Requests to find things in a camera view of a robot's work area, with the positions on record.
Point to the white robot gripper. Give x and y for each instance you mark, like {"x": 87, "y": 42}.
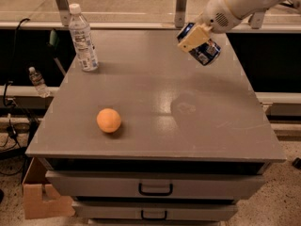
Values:
{"x": 214, "y": 17}

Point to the blue pepsi can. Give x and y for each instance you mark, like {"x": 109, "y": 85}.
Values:
{"x": 206, "y": 53}

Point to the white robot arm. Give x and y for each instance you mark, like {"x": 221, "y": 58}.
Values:
{"x": 244, "y": 8}

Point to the grey drawer cabinet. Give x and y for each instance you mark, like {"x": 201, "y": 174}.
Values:
{"x": 177, "y": 116}

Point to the clear plastic water bottle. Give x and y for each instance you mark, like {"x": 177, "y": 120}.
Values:
{"x": 82, "y": 40}

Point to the orange ball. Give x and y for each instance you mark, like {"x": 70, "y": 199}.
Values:
{"x": 108, "y": 120}

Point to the small water bottle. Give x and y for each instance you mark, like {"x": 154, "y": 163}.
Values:
{"x": 38, "y": 82}

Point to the upper grey drawer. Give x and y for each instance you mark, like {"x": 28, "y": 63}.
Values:
{"x": 154, "y": 185}

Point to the grey drawer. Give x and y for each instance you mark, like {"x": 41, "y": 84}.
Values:
{"x": 154, "y": 185}
{"x": 150, "y": 211}

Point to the lower grey drawer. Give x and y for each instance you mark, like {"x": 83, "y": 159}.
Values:
{"x": 150, "y": 211}

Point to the cardboard box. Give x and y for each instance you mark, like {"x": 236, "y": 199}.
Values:
{"x": 41, "y": 200}

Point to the middle metal bracket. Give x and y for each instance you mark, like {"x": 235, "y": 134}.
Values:
{"x": 180, "y": 11}

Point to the metal bracket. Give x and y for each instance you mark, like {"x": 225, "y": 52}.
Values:
{"x": 64, "y": 13}
{"x": 180, "y": 11}
{"x": 256, "y": 20}

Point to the right metal bracket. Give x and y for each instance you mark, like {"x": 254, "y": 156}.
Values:
{"x": 256, "y": 20}

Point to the left metal bracket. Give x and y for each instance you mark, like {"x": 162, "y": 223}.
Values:
{"x": 64, "y": 13}

